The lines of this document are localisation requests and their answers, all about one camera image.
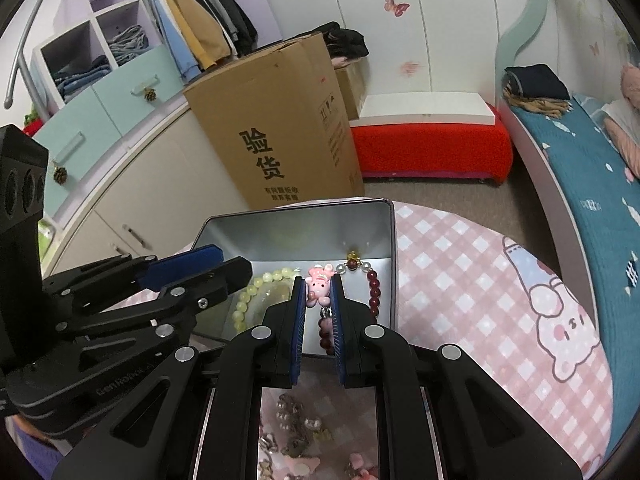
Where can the folded jeans stack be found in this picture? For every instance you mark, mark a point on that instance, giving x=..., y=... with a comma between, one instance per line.
x=80, y=77
x=127, y=42

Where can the green paper pack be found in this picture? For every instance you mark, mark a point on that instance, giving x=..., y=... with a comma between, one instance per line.
x=48, y=230

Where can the teal printed bedsheet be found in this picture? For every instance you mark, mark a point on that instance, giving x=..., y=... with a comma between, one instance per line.
x=590, y=200

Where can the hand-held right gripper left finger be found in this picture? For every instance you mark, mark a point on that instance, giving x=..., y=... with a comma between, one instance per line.
x=299, y=325

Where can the pile of black clothes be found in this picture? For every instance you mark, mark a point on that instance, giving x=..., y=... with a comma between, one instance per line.
x=345, y=40

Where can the pink checked tablecloth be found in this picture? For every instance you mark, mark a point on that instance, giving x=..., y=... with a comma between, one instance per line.
x=475, y=285

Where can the pinecone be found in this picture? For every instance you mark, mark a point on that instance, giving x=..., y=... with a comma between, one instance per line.
x=60, y=175
x=149, y=95

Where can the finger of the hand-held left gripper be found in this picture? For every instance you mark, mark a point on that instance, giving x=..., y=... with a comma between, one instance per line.
x=235, y=274
x=185, y=263

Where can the white board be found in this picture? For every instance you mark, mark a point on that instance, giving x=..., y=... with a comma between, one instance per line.
x=425, y=105

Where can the red covered bench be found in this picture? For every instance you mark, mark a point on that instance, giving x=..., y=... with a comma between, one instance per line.
x=425, y=152

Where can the pile of assorted jewelry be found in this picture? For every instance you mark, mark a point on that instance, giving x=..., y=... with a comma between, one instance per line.
x=310, y=425

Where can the large cardboard box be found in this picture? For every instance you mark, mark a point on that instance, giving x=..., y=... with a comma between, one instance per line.
x=260, y=125

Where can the white low cabinet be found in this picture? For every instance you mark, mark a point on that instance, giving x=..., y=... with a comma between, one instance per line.
x=165, y=170

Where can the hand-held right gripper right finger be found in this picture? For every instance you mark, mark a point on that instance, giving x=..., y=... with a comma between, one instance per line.
x=339, y=332

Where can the small cardboard box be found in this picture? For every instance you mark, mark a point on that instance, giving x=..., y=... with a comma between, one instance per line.
x=350, y=90

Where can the white pillow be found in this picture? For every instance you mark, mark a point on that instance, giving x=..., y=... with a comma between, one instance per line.
x=612, y=112

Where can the silver metal tin box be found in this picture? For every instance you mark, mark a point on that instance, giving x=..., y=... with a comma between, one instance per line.
x=300, y=230

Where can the grey metal handrail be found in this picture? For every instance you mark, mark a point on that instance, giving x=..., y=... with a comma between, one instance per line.
x=20, y=52

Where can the teal and purple bunk bed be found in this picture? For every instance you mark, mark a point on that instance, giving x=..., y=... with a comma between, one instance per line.
x=550, y=200

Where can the teal drawer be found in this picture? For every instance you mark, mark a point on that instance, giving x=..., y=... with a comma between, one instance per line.
x=100, y=125
x=112, y=102

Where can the folded tan garment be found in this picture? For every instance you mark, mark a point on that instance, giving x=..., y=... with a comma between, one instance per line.
x=540, y=107

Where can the pink butterfly sticker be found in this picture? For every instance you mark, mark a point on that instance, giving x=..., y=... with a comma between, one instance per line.
x=396, y=5

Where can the pink and green plush pillow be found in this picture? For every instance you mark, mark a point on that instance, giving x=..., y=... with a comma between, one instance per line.
x=625, y=145

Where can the red strawberry plush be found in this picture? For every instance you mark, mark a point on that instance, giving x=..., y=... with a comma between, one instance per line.
x=32, y=127

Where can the white curved panel wardrobe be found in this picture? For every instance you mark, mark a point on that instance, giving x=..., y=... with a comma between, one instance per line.
x=450, y=35

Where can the row of hanging clothes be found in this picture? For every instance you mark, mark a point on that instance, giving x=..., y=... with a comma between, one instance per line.
x=200, y=25

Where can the folded navy clothes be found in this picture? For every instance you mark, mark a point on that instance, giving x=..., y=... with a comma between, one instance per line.
x=537, y=80

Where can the pink flower sticker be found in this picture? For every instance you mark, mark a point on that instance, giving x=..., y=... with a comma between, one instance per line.
x=410, y=68

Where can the small butterfly sticker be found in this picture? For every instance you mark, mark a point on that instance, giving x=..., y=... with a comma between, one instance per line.
x=594, y=48

